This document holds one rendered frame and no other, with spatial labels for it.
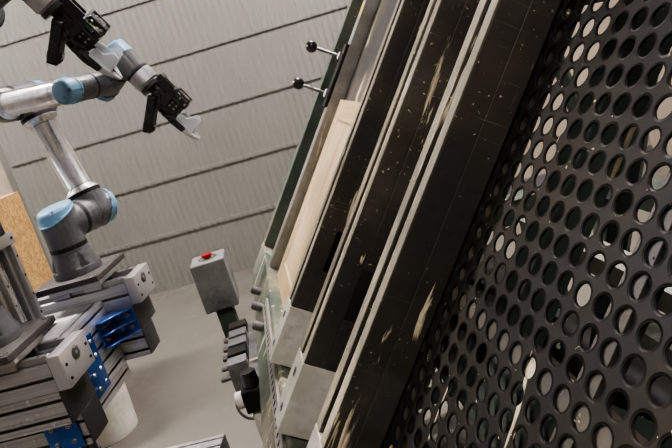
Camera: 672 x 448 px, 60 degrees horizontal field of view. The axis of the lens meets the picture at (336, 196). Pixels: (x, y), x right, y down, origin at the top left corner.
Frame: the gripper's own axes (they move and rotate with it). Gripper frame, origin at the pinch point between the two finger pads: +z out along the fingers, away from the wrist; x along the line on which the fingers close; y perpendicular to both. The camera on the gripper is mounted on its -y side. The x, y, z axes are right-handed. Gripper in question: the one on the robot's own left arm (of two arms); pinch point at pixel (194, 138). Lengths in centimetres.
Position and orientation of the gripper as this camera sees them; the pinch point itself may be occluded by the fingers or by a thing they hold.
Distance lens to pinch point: 182.0
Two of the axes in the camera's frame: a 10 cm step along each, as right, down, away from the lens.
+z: 6.9, 7.1, 1.6
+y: 7.2, -6.6, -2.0
